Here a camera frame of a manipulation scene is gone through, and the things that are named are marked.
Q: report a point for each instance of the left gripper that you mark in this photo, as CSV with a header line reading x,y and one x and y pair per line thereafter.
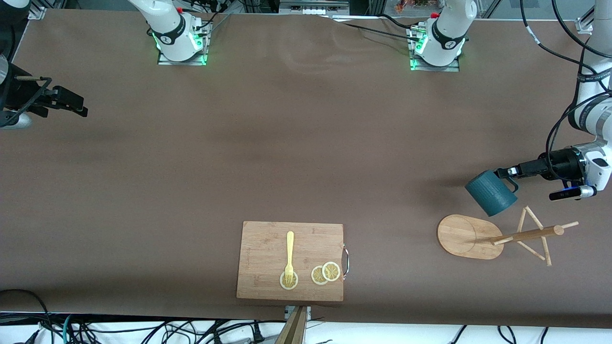
x,y
560,165

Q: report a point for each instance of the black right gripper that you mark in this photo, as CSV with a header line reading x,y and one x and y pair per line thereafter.
x,y
19,92

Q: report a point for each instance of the teal ribbed mug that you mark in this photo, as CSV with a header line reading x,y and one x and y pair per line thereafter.
x,y
490,196

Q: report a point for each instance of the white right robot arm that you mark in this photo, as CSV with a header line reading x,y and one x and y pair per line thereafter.
x,y
172,33

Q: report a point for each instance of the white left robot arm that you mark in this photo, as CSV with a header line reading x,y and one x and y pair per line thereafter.
x,y
444,33

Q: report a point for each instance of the wooden cup rack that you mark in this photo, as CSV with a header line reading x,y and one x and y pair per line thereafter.
x,y
464,236

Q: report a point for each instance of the orange red clutter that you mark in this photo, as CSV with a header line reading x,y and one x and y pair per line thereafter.
x,y
411,5

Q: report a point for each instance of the brown table cover sheet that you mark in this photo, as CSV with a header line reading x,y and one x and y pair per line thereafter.
x,y
287,143

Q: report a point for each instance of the lemon slice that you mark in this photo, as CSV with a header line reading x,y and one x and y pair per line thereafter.
x,y
316,276
331,271
294,282

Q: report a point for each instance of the wooden cutting board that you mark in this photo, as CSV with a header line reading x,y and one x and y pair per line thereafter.
x,y
263,248

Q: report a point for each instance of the yellow plastic fork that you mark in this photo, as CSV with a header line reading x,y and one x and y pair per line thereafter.
x,y
289,248

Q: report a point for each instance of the grey power strip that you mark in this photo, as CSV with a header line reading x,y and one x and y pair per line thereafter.
x,y
311,8

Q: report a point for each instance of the black power plug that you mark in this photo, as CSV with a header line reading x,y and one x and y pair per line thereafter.
x,y
258,333

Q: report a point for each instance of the aluminium frame bracket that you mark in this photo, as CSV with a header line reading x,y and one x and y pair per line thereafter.
x,y
583,21
37,9

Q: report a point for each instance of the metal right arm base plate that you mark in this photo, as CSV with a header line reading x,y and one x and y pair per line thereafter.
x,y
181,62

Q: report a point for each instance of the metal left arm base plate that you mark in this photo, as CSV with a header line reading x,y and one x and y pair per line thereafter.
x,y
449,69

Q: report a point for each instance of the metal post bracket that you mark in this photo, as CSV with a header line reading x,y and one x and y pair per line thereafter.
x,y
308,313

